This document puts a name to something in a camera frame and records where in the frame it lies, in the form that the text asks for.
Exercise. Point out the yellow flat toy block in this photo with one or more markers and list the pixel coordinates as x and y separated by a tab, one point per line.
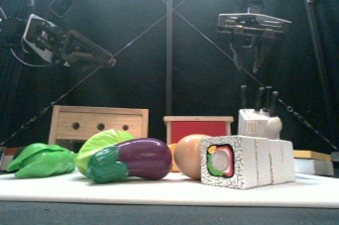
310	155

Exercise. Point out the wooden box with round holes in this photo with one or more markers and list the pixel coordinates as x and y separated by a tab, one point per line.
98	116

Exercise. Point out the white rounded toy piece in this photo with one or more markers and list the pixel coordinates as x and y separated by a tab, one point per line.
273	127

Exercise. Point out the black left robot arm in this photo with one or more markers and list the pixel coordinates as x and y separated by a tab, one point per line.
14	27

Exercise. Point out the red and white toy box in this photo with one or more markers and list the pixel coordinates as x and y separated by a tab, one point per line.
8	158

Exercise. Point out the white flat toy block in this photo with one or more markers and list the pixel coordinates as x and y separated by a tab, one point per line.
312	167

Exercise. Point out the light green toy cabbage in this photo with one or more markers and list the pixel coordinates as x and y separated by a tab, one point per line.
96	144

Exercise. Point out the white toy sushi roll slice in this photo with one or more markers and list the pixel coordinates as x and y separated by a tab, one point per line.
229	163
288	159
274	159
262	159

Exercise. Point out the green toy lettuce leaf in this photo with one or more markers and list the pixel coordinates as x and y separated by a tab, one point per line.
41	161

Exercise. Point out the white toy knife block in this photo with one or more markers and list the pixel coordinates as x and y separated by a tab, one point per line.
252	124

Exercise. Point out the red drawer with wooden knob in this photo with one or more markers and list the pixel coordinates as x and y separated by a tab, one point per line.
198	128

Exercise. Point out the white cutting board mat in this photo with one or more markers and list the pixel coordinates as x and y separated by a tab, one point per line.
176	189

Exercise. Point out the orange toy piece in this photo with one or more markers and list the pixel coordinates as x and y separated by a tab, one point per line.
172	156

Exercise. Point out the purple toy eggplant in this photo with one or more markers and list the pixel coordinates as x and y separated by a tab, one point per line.
142	158

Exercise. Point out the grey vertical frame pole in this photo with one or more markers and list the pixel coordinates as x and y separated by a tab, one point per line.
168	54

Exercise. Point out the black slanted frame pole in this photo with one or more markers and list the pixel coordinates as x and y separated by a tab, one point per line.
317	54

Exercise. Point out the wooden drawer box housing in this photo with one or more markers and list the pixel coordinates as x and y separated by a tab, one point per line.
198	118

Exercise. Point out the tan toy egg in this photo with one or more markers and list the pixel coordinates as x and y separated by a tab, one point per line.
188	156

